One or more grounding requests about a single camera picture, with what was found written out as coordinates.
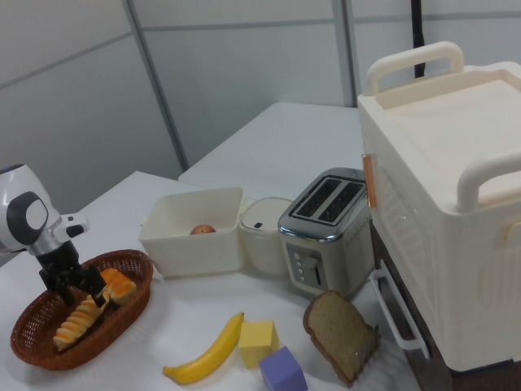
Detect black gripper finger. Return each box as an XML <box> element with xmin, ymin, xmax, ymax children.
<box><xmin>81</xmin><ymin>265</ymin><xmax>110</xmax><ymax>309</ymax></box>
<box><xmin>51</xmin><ymin>275</ymin><xmax>77</xmax><ymax>307</ymax></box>

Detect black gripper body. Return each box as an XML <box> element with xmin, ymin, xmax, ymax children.
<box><xmin>37</xmin><ymin>239</ymin><xmax>85</xmax><ymax>292</ymax></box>

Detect twisted striped bread roll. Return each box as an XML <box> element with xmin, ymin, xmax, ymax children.
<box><xmin>52</xmin><ymin>290</ymin><xmax>112</xmax><ymax>352</ymax></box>

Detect square orange-topped bread roll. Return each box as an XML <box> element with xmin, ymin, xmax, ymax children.
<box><xmin>99</xmin><ymin>267</ymin><xmax>138</xmax><ymax>306</ymax></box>

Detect brown bread slice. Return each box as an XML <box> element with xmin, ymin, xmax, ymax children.
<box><xmin>303</xmin><ymin>289</ymin><xmax>375</xmax><ymax>386</ymax></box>

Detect brown woven wicker basket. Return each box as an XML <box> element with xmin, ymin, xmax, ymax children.
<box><xmin>10</xmin><ymin>248</ymin><xmax>155</xmax><ymax>371</ymax></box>

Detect white open plastic box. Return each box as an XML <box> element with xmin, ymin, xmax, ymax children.
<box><xmin>138</xmin><ymin>186</ymin><xmax>247</xmax><ymax>280</ymax></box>

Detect yellow banana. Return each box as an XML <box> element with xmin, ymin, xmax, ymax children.
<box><xmin>162</xmin><ymin>311</ymin><xmax>245</xmax><ymax>384</ymax></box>

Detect small white lidded bin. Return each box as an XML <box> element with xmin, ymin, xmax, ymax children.
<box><xmin>239</xmin><ymin>196</ymin><xmax>295</xmax><ymax>277</ymax></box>

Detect yellow foam block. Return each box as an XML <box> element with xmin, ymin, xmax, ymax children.
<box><xmin>238</xmin><ymin>320</ymin><xmax>281</xmax><ymax>368</ymax></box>

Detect purple foam cube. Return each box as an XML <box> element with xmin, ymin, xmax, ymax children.
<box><xmin>258</xmin><ymin>345</ymin><xmax>309</xmax><ymax>391</ymax></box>

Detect silver two-slot toaster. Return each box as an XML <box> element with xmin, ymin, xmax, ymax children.
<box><xmin>277</xmin><ymin>167</ymin><xmax>375</xmax><ymax>298</ymax></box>

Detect copper latch strip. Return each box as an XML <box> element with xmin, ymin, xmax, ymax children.
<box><xmin>361</xmin><ymin>153</ymin><xmax>379</xmax><ymax>209</ymax></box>

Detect black pole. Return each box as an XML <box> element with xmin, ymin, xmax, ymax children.
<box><xmin>409</xmin><ymin>0</ymin><xmax>427</xmax><ymax>78</ymax></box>

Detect white cabinet handle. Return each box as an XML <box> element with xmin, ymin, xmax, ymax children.
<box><xmin>369</xmin><ymin>268</ymin><xmax>431</xmax><ymax>359</ymax></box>

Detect large white container with handles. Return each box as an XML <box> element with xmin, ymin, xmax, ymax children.
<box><xmin>357</xmin><ymin>40</ymin><xmax>521</xmax><ymax>374</ymax></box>

